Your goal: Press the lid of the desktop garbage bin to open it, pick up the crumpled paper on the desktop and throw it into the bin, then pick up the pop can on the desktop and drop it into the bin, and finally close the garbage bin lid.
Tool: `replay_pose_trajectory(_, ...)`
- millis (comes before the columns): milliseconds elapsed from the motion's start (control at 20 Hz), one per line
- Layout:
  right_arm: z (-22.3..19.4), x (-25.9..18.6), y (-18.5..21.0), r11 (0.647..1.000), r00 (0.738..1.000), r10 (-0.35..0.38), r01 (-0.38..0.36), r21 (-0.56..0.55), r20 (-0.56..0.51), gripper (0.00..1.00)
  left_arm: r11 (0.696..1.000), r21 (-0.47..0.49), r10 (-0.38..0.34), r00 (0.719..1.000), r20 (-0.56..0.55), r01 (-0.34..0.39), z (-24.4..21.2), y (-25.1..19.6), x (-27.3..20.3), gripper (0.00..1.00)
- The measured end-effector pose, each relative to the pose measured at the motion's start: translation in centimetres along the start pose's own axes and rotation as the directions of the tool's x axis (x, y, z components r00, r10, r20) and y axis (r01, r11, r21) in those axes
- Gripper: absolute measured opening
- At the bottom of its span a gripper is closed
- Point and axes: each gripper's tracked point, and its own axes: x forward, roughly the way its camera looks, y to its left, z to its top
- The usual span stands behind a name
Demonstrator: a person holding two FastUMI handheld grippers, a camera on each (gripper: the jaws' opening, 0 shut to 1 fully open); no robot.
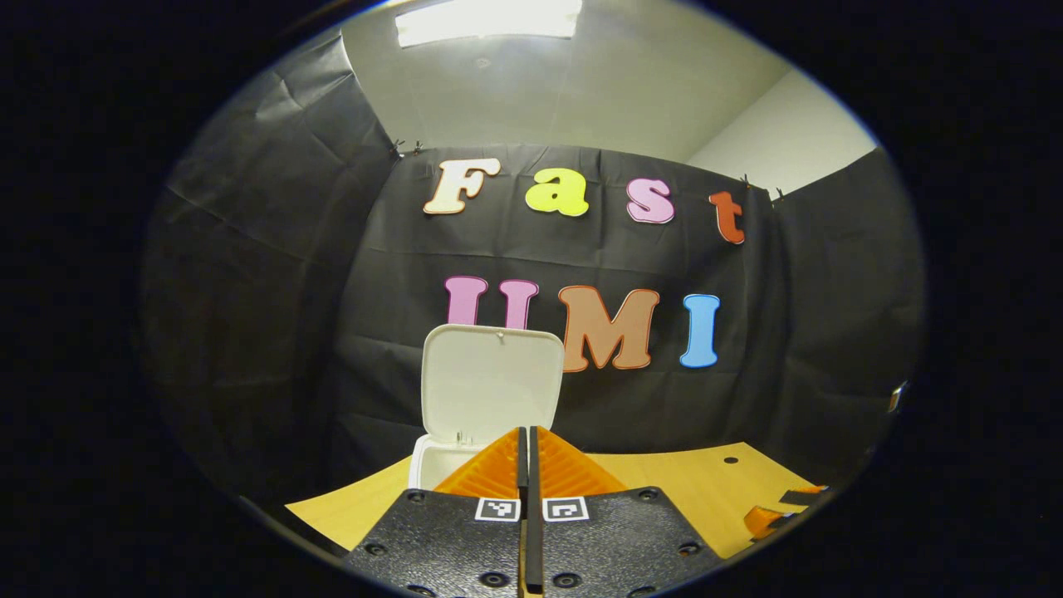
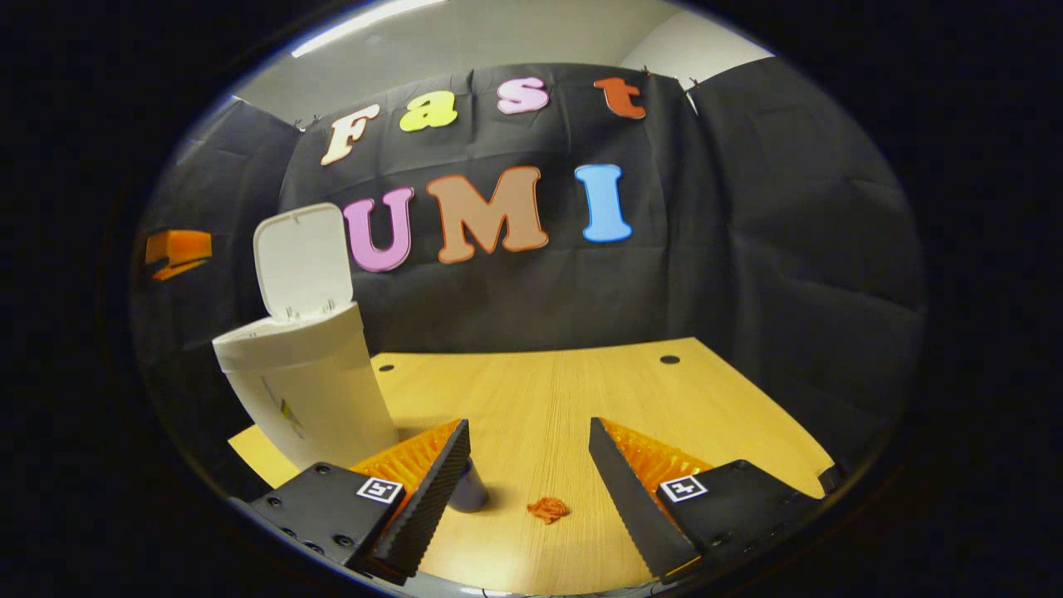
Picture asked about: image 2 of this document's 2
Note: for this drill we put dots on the orange paper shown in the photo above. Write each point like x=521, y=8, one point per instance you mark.
x=548, y=510

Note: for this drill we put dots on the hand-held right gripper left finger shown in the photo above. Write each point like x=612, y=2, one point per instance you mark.
x=432, y=490

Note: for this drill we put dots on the wooden desktop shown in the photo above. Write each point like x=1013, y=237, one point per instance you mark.
x=540, y=390

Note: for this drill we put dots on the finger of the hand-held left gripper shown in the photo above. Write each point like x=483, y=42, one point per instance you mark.
x=181, y=247

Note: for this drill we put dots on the black backdrop cloth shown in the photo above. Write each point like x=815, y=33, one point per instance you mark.
x=706, y=274

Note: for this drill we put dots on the blue pop can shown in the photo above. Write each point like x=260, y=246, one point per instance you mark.
x=470, y=492

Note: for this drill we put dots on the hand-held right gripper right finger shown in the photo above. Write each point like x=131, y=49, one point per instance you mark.
x=631, y=498

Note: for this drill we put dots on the white desktop garbage bin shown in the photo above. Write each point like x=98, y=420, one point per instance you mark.
x=307, y=390

